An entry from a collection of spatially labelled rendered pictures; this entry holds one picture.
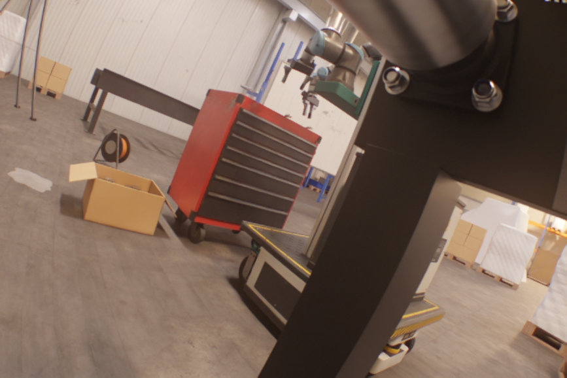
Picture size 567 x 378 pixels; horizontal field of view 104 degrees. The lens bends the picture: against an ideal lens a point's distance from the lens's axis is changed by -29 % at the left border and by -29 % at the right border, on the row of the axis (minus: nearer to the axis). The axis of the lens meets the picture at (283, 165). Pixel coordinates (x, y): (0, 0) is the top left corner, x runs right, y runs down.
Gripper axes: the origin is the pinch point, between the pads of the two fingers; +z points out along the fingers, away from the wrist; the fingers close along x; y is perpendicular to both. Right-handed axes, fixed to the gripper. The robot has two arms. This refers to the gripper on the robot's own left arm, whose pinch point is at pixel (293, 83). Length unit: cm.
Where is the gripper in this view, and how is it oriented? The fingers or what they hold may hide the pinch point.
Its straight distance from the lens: 189.9
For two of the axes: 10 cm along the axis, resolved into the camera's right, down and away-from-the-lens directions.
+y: -3.3, -5.8, 7.4
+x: -8.3, -2.0, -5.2
